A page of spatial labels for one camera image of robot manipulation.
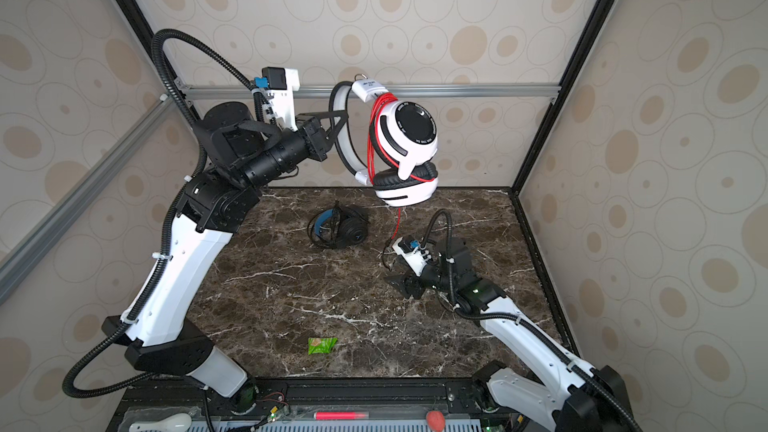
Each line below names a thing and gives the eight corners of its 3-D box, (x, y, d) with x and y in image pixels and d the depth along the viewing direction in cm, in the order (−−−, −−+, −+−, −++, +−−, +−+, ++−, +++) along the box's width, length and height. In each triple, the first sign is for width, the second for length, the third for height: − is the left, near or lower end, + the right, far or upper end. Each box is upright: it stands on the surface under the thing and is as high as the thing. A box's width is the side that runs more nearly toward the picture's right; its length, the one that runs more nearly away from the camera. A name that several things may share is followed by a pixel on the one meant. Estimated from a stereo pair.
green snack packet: (308, 354, 82) (306, 351, 80) (310, 340, 85) (308, 337, 82) (336, 354, 82) (334, 351, 80) (337, 340, 85) (336, 337, 82)
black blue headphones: (306, 250, 104) (300, 236, 97) (313, 217, 114) (308, 202, 107) (366, 251, 104) (365, 236, 97) (368, 217, 114) (367, 202, 107)
